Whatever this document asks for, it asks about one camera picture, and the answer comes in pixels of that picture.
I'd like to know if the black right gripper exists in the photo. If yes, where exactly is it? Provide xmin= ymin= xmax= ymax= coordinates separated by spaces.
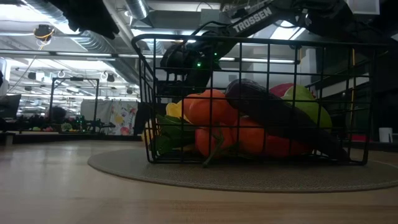
xmin=160 ymin=42 xmax=221 ymax=94

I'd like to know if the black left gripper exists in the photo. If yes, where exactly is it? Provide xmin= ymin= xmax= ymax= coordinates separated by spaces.
xmin=48 ymin=0 xmax=121 ymax=41

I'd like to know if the orange fruit cluster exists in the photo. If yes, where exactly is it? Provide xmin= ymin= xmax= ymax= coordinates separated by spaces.
xmin=182 ymin=88 xmax=239 ymax=127

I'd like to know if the yellow bell pepper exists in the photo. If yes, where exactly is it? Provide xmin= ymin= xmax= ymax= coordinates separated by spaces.
xmin=165 ymin=100 xmax=190 ymax=124

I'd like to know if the green cucumber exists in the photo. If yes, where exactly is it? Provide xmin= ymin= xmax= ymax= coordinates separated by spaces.
xmin=154 ymin=114 xmax=198 ymax=153

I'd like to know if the green tangerine stem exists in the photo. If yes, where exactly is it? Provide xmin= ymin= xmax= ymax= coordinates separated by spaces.
xmin=201 ymin=124 xmax=242 ymax=169

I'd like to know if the red apple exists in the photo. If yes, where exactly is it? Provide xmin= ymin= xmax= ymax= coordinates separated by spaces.
xmin=269 ymin=82 xmax=296 ymax=99

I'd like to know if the dark purple eggplant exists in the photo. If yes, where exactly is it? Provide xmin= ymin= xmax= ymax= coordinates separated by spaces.
xmin=224 ymin=78 xmax=351 ymax=162

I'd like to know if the red pepper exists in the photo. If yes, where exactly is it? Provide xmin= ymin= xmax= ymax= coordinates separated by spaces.
xmin=264 ymin=135 xmax=313 ymax=157

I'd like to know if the green apple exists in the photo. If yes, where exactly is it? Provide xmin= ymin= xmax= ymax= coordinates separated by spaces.
xmin=281 ymin=84 xmax=333 ymax=130

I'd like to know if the person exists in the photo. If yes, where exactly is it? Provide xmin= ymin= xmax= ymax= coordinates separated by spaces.
xmin=49 ymin=106 xmax=68 ymax=125

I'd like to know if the round grey placemat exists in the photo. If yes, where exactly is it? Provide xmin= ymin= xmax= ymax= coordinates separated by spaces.
xmin=87 ymin=146 xmax=398 ymax=194

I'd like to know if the dark monitor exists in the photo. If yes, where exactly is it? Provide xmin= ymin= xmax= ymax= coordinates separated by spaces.
xmin=0 ymin=93 xmax=22 ymax=119

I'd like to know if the silver ventilation duct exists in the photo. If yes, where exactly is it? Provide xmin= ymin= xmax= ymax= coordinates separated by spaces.
xmin=124 ymin=0 xmax=150 ymax=19

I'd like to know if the black yellow cable reel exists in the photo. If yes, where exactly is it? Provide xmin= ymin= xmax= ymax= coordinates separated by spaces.
xmin=33 ymin=24 xmax=56 ymax=41

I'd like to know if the black wire basket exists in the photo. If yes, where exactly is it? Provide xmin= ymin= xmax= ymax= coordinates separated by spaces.
xmin=131 ymin=33 xmax=393 ymax=166

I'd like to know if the black metal gantry frame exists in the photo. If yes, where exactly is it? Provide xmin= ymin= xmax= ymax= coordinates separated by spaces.
xmin=48 ymin=77 xmax=100 ymax=131

